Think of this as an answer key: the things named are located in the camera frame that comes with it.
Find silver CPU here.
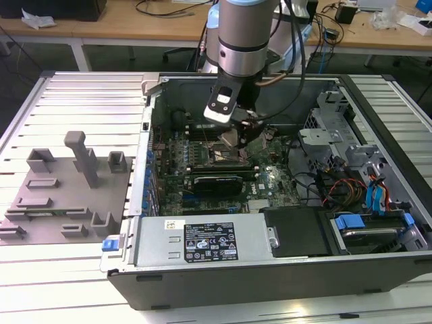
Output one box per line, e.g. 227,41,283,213
218,129,242,150

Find CPU socket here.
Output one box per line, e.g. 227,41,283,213
209,141,249,165

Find black cylindrical board part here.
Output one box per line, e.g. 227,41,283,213
171,109,188,132

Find silver drive cage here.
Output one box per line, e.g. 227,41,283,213
296,89,358,169

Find green motherboard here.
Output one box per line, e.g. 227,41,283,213
148,123,304,217

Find black graphics card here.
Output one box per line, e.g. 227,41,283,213
191,172,244,197

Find silver chipset heatsink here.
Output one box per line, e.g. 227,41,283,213
248,199,271,214

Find black power adapter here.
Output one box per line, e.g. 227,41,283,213
334,5,358,25

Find wooden desk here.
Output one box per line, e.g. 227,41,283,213
303,9,432,68
0,15,219,72

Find blue disk carrier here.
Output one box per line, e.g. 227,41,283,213
332,212,416,237

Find grey flat box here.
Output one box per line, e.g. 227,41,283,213
357,0,398,9

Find clear plastic bags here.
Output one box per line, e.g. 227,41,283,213
371,5,406,32

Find silver power supply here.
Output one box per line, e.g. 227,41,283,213
134,215,271,269

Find grey parts rack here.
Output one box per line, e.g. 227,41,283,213
0,130,134,244

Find white box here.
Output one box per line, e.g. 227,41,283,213
397,13,432,36

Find hard disk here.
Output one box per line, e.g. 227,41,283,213
340,226,402,253

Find open black PC case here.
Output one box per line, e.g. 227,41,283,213
99,72,432,312

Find blue case latch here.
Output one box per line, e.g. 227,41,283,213
101,237,122,253

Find crumpled white plastic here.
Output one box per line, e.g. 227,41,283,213
20,7,57,30

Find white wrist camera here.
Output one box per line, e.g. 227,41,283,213
202,76,243,126

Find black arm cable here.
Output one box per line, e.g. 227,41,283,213
259,0,310,119

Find black cable bundle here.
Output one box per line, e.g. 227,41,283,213
286,143,327,205

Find red yellow wire bundle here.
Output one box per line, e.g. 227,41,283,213
322,178,369,207

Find light blue flat wire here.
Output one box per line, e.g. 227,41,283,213
366,178,381,217
374,170,391,215

